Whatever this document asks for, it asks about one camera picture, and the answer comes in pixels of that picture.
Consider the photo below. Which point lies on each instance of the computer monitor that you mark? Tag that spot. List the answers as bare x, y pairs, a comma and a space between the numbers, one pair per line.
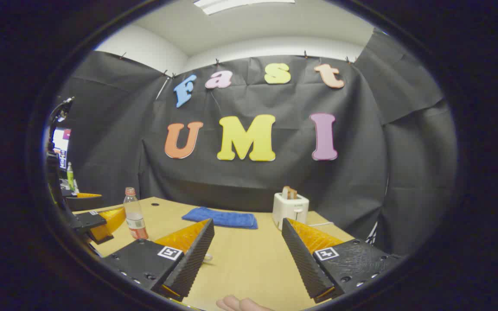
62, 139

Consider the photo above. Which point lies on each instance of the green drink bottle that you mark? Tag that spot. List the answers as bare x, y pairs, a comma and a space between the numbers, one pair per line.
70, 176

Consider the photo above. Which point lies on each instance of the bread slice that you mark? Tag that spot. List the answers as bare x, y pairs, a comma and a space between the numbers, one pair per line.
289, 192

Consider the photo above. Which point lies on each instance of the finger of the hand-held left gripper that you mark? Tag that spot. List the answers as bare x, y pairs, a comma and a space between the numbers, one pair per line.
93, 222
85, 203

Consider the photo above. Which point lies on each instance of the ceiling light panel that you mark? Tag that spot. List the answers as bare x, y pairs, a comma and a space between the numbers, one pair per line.
240, 4

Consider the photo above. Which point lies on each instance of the blue folded towel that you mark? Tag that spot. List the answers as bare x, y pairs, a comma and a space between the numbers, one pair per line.
223, 218

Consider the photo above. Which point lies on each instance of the clear plastic water bottle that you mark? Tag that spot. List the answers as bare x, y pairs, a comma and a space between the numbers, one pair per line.
135, 218

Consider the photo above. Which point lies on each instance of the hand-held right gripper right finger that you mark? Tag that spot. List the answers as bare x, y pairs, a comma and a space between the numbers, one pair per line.
303, 259

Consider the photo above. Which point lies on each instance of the white toaster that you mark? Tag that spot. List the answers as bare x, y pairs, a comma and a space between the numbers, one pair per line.
290, 209

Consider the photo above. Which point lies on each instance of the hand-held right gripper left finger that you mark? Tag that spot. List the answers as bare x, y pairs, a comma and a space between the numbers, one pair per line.
190, 259

